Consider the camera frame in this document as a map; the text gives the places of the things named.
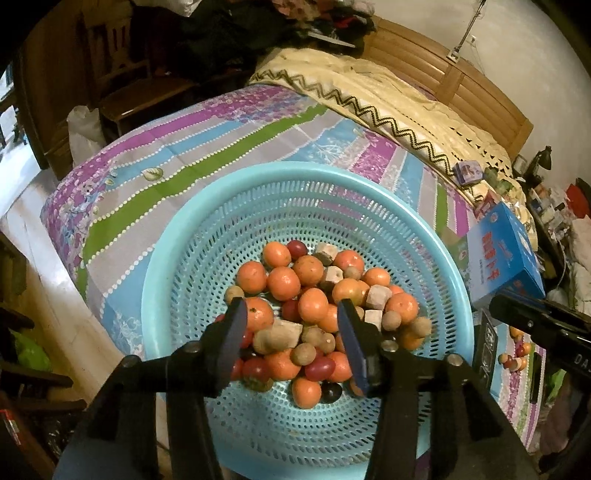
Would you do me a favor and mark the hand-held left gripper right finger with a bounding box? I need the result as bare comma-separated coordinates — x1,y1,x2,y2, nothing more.
336,299,539,480

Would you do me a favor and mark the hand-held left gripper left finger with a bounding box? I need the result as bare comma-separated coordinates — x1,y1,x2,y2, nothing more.
53,298,250,480

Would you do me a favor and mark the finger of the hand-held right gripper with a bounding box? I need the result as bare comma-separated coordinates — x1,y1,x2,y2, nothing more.
489,292,591,333

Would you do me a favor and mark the pile of orange tangerines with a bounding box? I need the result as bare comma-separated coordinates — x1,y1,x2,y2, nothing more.
235,241,428,409

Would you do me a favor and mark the light blue plastic basket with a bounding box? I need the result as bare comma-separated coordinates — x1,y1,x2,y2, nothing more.
141,161,476,469

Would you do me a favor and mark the blue cardboard box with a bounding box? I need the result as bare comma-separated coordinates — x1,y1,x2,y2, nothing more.
464,200,546,305

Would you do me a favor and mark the heap of clothes and bags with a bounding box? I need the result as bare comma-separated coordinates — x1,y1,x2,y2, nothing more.
561,182,591,315

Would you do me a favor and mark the cluttered nightstand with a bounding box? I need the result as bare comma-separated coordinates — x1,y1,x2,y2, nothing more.
522,180,571,296

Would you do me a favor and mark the dark desk lamp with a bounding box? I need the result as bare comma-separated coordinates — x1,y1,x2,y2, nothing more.
526,145,555,185

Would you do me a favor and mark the small purple box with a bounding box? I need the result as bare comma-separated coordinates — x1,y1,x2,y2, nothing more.
452,161,483,186

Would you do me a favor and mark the striped floral bedsheet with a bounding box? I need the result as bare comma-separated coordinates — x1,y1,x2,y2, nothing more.
41,85,546,453

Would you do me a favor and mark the green plastic bag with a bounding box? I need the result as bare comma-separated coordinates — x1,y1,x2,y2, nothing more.
9,330,51,372

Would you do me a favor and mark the wooden bed headboard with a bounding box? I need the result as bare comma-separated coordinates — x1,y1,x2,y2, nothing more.
360,16,534,162

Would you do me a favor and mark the white plastic bag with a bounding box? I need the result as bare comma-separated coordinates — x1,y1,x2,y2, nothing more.
67,105,107,162

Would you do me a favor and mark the wooden chair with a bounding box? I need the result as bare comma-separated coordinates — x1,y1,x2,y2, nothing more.
81,14,199,134

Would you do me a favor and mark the cream zigzag-trim quilt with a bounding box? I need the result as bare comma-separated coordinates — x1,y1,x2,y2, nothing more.
249,48,513,199

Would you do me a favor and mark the pile of clothes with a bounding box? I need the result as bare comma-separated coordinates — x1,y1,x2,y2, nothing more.
180,0,375,88

